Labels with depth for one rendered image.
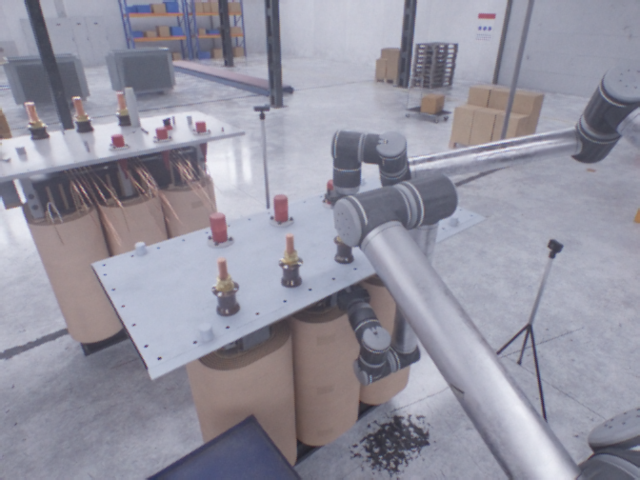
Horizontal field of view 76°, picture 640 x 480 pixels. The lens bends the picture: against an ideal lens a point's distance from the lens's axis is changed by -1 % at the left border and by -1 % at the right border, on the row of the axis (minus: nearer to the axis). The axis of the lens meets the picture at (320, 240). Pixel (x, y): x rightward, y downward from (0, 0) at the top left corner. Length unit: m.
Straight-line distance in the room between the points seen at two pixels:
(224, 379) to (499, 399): 1.08
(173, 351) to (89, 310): 1.92
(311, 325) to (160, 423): 1.47
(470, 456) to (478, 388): 1.87
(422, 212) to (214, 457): 1.14
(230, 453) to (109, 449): 1.41
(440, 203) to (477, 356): 0.48
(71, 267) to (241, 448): 1.82
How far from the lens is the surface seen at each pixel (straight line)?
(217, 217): 1.84
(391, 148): 1.46
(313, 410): 2.28
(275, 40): 11.22
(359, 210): 1.14
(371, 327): 1.59
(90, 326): 3.34
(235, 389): 1.78
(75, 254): 3.05
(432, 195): 1.27
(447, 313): 1.03
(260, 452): 1.71
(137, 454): 2.93
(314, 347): 1.95
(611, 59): 14.88
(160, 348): 1.42
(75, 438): 3.16
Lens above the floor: 2.29
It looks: 29 degrees down
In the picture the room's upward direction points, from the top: straight up
